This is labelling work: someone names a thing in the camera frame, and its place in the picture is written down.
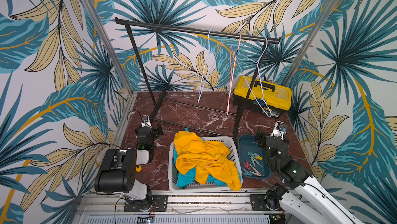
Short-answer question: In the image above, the mint clothespin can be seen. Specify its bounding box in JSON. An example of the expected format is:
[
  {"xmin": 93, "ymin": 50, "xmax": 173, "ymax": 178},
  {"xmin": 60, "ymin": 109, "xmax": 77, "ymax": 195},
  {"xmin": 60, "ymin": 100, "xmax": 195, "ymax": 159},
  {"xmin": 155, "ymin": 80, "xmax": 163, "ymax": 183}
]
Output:
[{"xmin": 247, "ymin": 152, "xmax": 258, "ymax": 157}]

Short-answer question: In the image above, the pale green clothespin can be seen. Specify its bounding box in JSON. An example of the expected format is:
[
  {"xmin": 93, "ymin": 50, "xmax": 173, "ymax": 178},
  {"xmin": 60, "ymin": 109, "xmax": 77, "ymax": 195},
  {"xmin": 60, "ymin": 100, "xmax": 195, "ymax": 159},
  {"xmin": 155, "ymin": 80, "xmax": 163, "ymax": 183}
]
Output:
[{"xmin": 250, "ymin": 157, "xmax": 263, "ymax": 168}]

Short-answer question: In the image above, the red clothespin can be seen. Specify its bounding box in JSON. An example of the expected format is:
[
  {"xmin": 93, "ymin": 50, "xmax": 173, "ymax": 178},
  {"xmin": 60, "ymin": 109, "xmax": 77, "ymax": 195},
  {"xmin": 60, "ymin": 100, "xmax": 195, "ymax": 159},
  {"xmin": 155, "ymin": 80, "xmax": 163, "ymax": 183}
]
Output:
[{"xmin": 242, "ymin": 160, "xmax": 251, "ymax": 171}]

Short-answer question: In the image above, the beige clothespin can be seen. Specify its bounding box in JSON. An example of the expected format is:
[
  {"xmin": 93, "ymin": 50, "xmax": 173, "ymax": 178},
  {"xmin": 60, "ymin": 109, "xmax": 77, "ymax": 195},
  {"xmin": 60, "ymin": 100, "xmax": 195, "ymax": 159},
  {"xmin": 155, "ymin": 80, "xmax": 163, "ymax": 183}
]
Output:
[{"xmin": 250, "ymin": 165, "xmax": 262, "ymax": 177}]

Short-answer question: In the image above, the turquoise clothespin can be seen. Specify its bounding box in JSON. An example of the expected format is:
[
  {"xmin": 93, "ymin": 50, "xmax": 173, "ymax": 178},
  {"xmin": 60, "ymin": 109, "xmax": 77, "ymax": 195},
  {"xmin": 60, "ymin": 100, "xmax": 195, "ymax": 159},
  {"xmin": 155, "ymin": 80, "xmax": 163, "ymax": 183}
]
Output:
[{"xmin": 242, "ymin": 169, "xmax": 252, "ymax": 176}]

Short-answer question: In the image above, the yellow t-shirt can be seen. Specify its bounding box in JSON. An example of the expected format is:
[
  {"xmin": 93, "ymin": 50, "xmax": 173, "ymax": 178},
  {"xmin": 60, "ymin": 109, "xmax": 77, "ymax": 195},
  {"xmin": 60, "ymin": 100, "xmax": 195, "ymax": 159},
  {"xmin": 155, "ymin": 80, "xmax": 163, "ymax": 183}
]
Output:
[{"xmin": 173, "ymin": 130, "xmax": 243, "ymax": 192}]

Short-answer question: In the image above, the teal blue t-shirt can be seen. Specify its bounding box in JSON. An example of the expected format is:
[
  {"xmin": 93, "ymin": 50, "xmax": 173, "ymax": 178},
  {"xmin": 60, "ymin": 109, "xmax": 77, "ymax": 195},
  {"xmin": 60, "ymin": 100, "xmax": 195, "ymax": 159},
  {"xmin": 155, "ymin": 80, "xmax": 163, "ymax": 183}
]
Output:
[{"xmin": 173, "ymin": 127, "xmax": 241, "ymax": 189}]

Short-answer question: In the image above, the pink wire hanger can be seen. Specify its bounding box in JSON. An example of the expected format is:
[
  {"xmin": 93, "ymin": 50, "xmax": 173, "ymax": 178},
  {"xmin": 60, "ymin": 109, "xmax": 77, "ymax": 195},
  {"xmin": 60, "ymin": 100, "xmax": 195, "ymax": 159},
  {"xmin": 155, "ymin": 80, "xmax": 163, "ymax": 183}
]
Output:
[{"xmin": 226, "ymin": 33, "xmax": 242, "ymax": 115}]

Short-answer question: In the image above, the light blue wire hanger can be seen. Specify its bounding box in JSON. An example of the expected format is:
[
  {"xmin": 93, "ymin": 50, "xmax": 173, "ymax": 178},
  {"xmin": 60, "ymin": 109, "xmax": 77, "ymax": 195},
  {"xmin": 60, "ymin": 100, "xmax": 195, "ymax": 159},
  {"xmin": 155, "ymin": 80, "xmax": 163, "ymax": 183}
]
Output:
[{"xmin": 197, "ymin": 29, "xmax": 223, "ymax": 104}]

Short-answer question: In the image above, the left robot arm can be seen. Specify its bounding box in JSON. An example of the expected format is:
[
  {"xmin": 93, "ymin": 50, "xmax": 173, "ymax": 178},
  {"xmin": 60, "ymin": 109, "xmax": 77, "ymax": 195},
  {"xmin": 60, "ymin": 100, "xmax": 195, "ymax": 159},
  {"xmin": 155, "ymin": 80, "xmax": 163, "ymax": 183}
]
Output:
[{"xmin": 94, "ymin": 123, "xmax": 163, "ymax": 204}]

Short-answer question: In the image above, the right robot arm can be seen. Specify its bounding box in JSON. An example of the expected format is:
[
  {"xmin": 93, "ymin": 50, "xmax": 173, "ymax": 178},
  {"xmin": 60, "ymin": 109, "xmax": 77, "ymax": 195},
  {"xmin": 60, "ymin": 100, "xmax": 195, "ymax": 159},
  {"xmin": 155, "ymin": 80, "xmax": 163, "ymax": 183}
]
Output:
[{"xmin": 251, "ymin": 123, "xmax": 362, "ymax": 224}]

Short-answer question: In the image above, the dark teal tray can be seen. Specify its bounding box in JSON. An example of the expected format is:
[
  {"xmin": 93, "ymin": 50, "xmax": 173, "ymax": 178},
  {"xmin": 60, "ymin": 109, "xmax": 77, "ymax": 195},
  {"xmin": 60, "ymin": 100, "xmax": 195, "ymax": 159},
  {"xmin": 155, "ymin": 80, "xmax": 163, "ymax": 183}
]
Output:
[{"xmin": 238, "ymin": 135, "xmax": 271, "ymax": 180}]

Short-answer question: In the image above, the yellow black toolbox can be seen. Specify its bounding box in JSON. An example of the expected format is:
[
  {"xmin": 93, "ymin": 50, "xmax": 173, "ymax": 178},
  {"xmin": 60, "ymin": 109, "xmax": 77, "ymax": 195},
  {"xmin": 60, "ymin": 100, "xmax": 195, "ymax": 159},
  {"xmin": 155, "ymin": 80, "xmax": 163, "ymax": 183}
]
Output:
[{"xmin": 233, "ymin": 76, "xmax": 292, "ymax": 118}]

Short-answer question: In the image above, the yellow utility knife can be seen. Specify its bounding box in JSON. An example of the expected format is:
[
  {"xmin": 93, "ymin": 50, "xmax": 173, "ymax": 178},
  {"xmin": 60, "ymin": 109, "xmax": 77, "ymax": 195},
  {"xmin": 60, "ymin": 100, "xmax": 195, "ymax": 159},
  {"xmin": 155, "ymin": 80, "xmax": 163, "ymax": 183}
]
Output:
[{"xmin": 135, "ymin": 165, "xmax": 142, "ymax": 173}]

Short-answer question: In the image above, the white plastic basket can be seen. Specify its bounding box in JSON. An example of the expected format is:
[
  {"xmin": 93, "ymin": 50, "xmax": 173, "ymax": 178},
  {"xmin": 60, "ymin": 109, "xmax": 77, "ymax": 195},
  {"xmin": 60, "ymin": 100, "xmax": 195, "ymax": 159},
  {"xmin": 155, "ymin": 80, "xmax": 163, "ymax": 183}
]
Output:
[{"xmin": 168, "ymin": 136, "xmax": 243, "ymax": 194}]

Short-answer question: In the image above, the black clothes rack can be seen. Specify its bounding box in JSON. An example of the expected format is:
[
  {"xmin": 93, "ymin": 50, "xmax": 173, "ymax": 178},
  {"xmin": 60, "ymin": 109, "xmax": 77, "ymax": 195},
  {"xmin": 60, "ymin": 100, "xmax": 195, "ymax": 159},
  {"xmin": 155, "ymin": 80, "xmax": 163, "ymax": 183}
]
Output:
[{"xmin": 115, "ymin": 17, "xmax": 281, "ymax": 146}]

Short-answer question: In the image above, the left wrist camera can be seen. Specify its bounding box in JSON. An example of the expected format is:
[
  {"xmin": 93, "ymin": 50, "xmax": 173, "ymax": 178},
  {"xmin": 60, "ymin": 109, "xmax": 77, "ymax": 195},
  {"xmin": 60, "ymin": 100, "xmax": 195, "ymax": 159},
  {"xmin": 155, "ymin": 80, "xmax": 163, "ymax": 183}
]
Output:
[{"xmin": 141, "ymin": 115, "xmax": 153, "ymax": 129}]

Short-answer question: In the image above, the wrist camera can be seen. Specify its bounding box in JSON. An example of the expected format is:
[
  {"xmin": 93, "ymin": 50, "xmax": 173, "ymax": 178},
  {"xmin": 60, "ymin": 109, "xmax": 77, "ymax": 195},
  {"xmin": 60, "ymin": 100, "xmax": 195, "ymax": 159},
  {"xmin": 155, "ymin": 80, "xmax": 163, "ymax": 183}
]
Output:
[
  {"xmin": 141, "ymin": 115, "xmax": 153, "ymax": 129},
  {"xmin": 270, "ymin": 121, "xmax": 287, "ymax": 140}
]

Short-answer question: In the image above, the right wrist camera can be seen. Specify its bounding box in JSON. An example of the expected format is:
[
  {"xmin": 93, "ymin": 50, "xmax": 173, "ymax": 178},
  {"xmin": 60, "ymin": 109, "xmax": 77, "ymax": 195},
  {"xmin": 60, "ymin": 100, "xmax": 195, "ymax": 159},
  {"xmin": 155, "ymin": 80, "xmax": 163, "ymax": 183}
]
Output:
[{"xmin": 270, "ymin": 121, "xmax": 287, "ymax": 140}]

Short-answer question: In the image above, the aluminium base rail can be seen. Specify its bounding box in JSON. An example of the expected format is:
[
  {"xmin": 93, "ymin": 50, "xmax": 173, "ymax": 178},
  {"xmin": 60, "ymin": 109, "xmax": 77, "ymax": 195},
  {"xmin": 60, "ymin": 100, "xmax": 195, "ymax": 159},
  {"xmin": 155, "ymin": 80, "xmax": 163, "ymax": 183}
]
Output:
[{"xmin": 72, "ymin": 188, "xmax": 277, "ymax": 224}]

